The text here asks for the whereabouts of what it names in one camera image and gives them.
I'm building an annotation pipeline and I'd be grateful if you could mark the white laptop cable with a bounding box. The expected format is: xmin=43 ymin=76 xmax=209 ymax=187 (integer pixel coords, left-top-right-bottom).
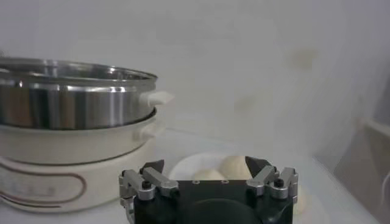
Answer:
xmin=380 ymin=172 xmax=390 ymax=208

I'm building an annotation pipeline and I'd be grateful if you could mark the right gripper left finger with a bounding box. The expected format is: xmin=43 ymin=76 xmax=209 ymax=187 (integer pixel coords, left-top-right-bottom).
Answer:
xmin=118 ymin=159 xmax=179 ymax=201

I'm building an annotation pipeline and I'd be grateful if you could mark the stainless steel steamer basket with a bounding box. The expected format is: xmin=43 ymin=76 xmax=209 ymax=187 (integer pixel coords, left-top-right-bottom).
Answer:
xmin=0 ymin=57 xmax=175 ymax=130

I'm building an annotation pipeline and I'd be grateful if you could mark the white steamed baozi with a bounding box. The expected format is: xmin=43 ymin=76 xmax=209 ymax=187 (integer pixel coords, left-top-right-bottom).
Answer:
xmin=194 ymin=169 xmax=226 ymax=181
xmin=219 ymin=155 xmax=253 ymax=180

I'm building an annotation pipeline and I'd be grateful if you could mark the white round plate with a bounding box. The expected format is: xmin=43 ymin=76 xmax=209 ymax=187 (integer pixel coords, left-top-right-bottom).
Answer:
xmin=168 ymin=152 xmax=310 ymax=215

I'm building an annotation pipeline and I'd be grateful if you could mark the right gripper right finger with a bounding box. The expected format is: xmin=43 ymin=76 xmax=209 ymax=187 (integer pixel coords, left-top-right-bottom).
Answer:
xmin=245 ymin=156 xmax=299 ymax=201

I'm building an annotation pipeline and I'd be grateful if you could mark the cream electric cooker base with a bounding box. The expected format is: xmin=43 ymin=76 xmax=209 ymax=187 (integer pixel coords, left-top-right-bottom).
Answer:
xmin=0 ymin=114 xmax=167 ymax=214

